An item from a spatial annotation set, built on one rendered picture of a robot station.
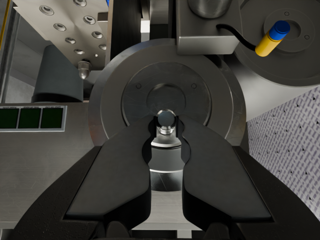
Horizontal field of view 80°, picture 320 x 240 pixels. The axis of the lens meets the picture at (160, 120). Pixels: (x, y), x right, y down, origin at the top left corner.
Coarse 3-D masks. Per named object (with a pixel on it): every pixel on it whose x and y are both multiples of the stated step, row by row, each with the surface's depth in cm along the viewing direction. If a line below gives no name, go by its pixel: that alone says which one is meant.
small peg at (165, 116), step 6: (162, 114) 13; (168, 114) 13; (174, 114) 13; (156, 120) 13; (162, 120) 13; (168, 120) 13; (174, 120) 13; (162, 126) 13; (168, 126) 13; (174, 126) 14; (162, 132) 14; (168, 132) 14
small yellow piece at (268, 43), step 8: (224, 24) 14; (280, 24) 10; (288, 24) 10; (232, 32) 13; (272, 32) 10; (280, 32) 10; (240, 40) 13; (264, 40) 11; (272, 40) 10; (280, 40) 10; (248, 48) 13; (256, 48) 12; (264, 48) 11; (272, 48) 11
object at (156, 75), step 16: (160, 64) 17; (176, 64) 17; (144, 80) 16; (160, 80) 16; (176, 80) 16; (192, 80) 16; (128, 96) 16; (144, 96) 16; (160, 96) 16; (176, 96) 16; (192, 96) 16; (208, 96) 16; (128, 112) 16; (144, 112) 16; (176, 112) 16; (192, 112) 16; (208, 112) 16; (160, 144) 15; (176, 144) 15
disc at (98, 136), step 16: (128, 48) 19; (112, 64) 19; (224, 64) 19; (96, 80) 19; (96, 96) 18; (240, 96) 18; (96, 112) 18; (240, 112) 18; (96, 128) 18; (240, 128) 17; (96, 144) 17; (160, 176) 17; (176, 176) 17
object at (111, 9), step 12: (120, 0) 25; (132, 0) 35; (108, 12) 21; (120, 12) 25; (132, 12) 35; (108, 24) 21; (120, 24) 25; (132, 24) 35; (108, 36) 21; (120, 36) 25; (132, 36) 34; (120, 48) 25
